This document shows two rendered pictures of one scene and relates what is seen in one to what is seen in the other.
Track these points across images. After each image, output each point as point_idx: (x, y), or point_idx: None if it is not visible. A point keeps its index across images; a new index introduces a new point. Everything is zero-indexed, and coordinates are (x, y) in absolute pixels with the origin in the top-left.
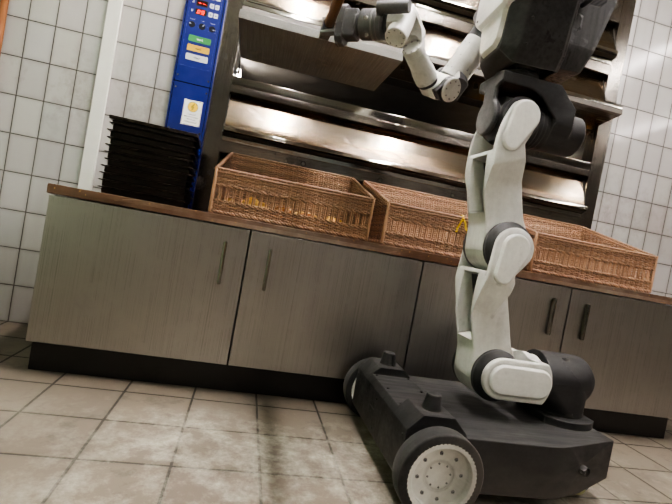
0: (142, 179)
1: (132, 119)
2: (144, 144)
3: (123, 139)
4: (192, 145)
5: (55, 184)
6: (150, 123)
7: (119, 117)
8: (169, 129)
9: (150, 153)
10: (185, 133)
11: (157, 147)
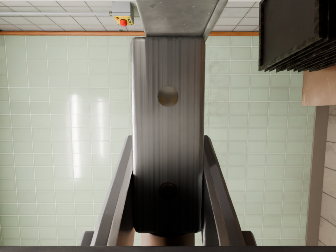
0: (335, 60)
1: (268, 65)
2: (298, 63)
3: (285, 69)
4: (330, 38)
5: (304, 106)
6: (278, 60)
7: (263, 69)
8: (293, 53)
9: (311, 59)
10: (307, 45)
11: (308, 58)
